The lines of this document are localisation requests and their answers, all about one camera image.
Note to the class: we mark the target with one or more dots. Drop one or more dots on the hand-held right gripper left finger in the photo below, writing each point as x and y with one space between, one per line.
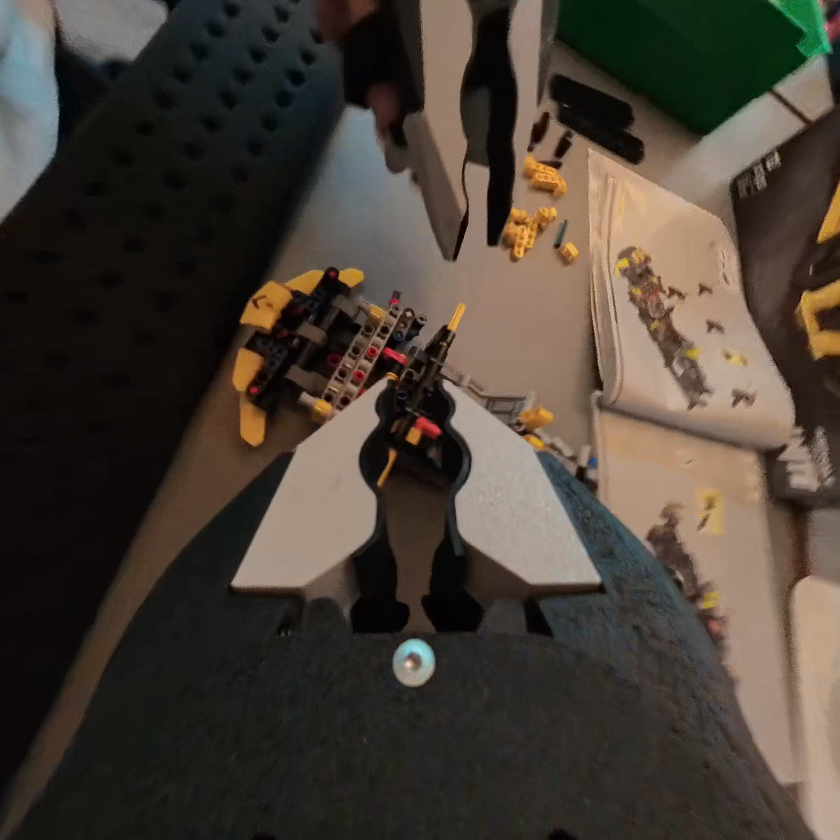
315 518

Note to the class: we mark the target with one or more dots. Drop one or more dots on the pile of yellow lego pieces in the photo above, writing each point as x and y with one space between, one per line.
525 233

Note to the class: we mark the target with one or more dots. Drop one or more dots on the open instruction booklet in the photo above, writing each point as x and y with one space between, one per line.
669 394

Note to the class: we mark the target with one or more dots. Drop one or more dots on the short black lego axle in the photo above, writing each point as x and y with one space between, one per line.
561 233

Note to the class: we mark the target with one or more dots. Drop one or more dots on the Lego Technic set box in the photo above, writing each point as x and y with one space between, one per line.
774 262

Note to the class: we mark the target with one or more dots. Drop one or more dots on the partly built lego car chassis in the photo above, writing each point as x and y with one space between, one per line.
341 348

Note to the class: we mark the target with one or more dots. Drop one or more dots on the person's left hand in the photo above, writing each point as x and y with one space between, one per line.
341 16

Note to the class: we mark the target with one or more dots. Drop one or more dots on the white stand base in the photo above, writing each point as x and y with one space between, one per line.
817 709

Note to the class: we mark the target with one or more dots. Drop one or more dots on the green box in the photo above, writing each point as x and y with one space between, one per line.
676 52

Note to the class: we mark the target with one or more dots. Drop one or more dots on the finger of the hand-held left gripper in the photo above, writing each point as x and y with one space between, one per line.
499 98
439 98

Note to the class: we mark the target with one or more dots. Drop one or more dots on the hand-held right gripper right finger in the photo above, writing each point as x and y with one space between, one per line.
518 525

